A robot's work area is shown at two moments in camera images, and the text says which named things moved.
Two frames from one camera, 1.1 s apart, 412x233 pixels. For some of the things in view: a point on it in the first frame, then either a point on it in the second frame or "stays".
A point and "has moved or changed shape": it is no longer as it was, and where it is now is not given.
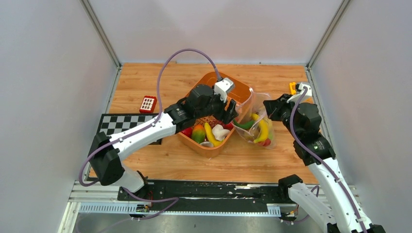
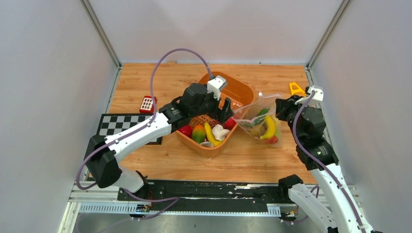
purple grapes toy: x=214 y=122 stays
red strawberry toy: x=229 y=126 stays
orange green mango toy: x=198 y=133 stays
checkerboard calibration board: x=113 y=124 stays
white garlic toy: x=207 y=144 stays
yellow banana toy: x=264 y=124 to x=271 y=127
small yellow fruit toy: x=211 y=138 stays
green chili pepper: x=246 y=125 has moved or changed shape
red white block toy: x=148 y=104 stays
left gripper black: x=224 y=116 stays
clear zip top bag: x=252 y=121 has moved or changed shape
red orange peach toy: x=266 y=142 to x=272 y=140
